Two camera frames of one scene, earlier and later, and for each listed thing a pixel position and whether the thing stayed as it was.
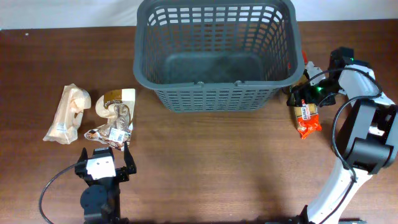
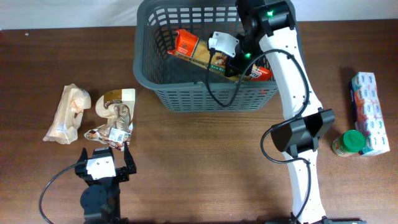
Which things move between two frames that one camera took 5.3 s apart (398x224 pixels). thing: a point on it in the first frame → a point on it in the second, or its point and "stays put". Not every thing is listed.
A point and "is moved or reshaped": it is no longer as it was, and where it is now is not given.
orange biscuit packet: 306,119 is moved or reshaped
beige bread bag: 68,116 stays put
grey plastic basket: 216,56 stays put
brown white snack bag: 117,106 stays put
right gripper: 296,91 → 239,65
